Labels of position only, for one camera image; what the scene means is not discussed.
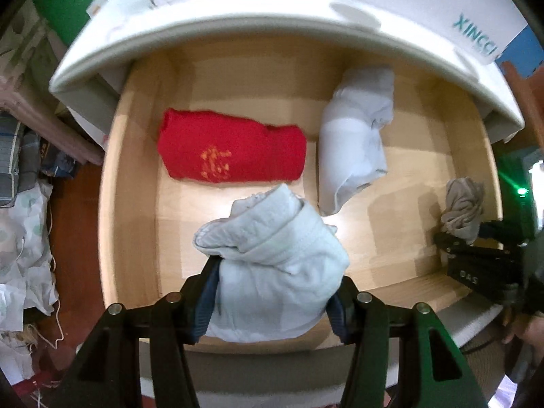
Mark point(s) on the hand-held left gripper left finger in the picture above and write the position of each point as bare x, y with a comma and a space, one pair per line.
206, 310

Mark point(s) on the white plastic bag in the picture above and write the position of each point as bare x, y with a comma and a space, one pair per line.
21, 242

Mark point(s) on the pink floral bedding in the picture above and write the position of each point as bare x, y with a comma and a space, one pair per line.
25, 51

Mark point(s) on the grey wooden drawer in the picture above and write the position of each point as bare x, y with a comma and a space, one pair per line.
382, 229

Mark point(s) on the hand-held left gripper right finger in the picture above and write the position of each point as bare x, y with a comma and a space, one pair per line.
340, 318

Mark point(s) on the white underwear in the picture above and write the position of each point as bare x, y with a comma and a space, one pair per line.
276, 263

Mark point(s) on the orange wooden headboard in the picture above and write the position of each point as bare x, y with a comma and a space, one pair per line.
516, 74

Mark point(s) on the light grey underwear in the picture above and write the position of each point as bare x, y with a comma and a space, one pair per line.
348, 144

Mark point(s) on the red underwear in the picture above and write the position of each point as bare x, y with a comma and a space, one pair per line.
238, 144

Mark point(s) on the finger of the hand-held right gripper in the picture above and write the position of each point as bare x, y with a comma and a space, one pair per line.
454, 244
501, 229

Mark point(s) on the blue foam mat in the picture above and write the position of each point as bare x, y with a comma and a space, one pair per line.
527, 51

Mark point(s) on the grey-beige underwear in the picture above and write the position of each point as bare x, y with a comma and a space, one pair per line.
463, 208

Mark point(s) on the person's right hand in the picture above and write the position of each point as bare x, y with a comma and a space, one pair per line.
527, 331

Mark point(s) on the blue patterned cloth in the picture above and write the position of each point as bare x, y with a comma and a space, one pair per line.
59, 163

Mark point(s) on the grey plaid blanket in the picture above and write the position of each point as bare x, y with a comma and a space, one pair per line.
12, 170

